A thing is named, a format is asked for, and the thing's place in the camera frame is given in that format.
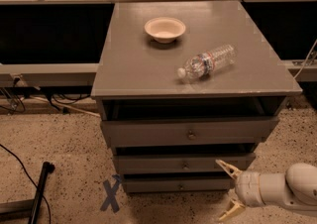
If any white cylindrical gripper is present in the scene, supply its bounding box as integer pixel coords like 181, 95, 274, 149
216, 160, 264, 222

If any grey drawer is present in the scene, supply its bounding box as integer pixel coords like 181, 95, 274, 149
113, 153, 256, 174
101, 117, 278, 148
122, 175, 234, 193

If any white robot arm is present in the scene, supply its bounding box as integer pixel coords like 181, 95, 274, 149
216, 160, 317, 222

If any grey bottom drawer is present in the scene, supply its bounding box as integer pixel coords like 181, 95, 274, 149
122, 175, 234, 193

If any grey top drawer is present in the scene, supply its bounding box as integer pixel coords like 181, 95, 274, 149
101, 117, 278, 148

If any grey wooden drawer cabinet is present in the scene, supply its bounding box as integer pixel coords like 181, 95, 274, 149
92, 1, 301, 182

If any blue tape cross mark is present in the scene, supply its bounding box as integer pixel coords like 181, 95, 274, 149
100, 174, 122, 213

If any clear plastic water bottle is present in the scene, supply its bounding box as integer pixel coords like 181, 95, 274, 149
177, 45, 237, 81

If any white paper bowl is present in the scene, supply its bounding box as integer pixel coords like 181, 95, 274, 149
144, 17, 186, 44

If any black metal stand leg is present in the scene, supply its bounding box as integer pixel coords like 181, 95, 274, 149
0, 162, 54, 224

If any white cable at right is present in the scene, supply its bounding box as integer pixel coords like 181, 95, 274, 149
292, 39, 317, 80

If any grey metal rail frame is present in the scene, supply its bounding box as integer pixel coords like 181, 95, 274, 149
0, 0, 317, 88

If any black floor cable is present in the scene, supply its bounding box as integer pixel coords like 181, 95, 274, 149
0, 143, 53, 224

